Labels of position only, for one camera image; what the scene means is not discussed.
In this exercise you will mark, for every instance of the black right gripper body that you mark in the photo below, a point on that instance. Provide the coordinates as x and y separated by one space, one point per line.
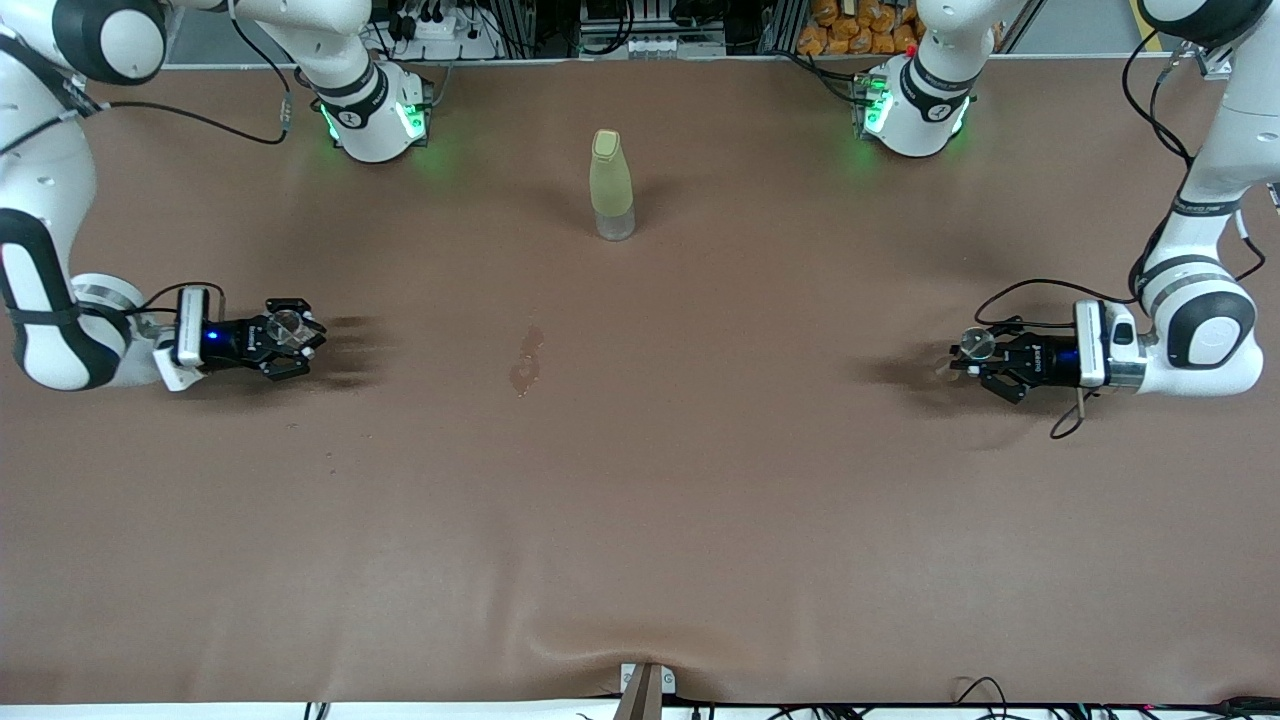
232 342

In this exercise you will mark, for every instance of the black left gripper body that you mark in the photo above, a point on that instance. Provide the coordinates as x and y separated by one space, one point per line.
1046 362

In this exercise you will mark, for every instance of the clear glass beaker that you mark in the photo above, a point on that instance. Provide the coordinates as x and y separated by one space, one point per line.
290 330

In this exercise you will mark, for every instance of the steel double jigger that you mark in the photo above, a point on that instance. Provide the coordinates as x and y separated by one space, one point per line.
978 343

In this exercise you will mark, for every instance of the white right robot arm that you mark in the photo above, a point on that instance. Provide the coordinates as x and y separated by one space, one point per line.
370 120

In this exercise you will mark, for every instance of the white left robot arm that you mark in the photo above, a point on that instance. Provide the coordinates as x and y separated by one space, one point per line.
920 110

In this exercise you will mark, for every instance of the wet liquid spill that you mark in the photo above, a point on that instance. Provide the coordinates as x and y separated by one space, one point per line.
527 365

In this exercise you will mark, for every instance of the white power strip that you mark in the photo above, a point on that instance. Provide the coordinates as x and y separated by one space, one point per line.
440 30

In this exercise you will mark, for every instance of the orange snack bags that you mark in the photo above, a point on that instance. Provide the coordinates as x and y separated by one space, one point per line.
860 25

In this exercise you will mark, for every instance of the green sleeved glass bottle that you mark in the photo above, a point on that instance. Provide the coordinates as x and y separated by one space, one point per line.
611 180

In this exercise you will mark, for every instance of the white connector strip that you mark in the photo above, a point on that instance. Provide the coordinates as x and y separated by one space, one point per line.
658 45

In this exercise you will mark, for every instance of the grey metal table bracket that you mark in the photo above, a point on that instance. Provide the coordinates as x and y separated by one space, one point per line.
645 690

